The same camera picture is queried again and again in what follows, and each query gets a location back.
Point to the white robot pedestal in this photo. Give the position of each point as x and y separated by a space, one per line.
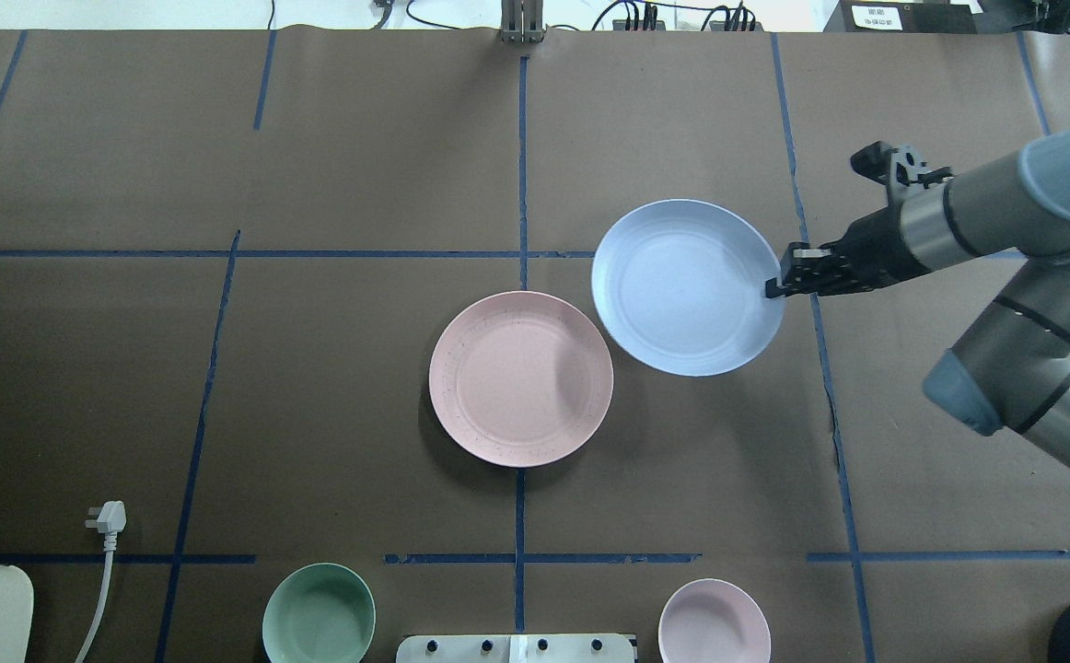
587 647

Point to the black box with label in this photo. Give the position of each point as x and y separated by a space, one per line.
899 17

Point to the green bowl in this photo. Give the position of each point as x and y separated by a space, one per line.
322 612

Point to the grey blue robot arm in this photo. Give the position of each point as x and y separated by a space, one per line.
1011 368

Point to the pink plate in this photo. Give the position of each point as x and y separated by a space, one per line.
521 379

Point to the blue plate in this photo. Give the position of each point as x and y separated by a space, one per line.
680 286

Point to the pink bowl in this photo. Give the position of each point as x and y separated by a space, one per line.
711 620

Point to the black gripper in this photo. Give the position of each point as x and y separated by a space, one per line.
871 249

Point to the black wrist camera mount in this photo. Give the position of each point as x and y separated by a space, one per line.
901 169

